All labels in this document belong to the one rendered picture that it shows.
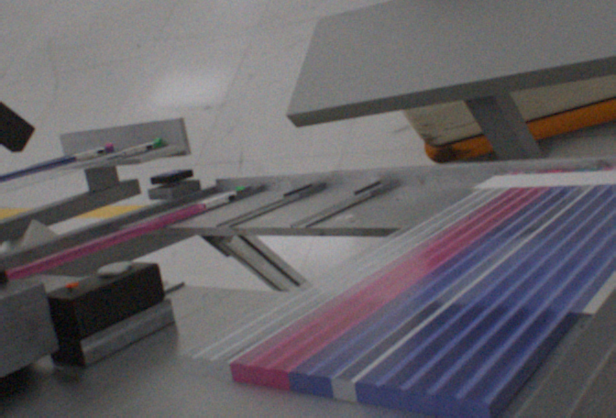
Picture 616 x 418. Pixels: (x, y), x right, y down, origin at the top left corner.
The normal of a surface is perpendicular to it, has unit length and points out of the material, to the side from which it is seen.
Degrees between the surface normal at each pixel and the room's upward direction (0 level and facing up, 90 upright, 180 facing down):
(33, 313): 90
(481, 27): 0
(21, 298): 90
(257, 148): 0
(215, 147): 0
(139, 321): 90
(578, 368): 44
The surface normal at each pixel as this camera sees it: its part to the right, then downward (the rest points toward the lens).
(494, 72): -0.52, -0.54
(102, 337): 0.79, -0.04
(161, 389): -0.17, -0.97
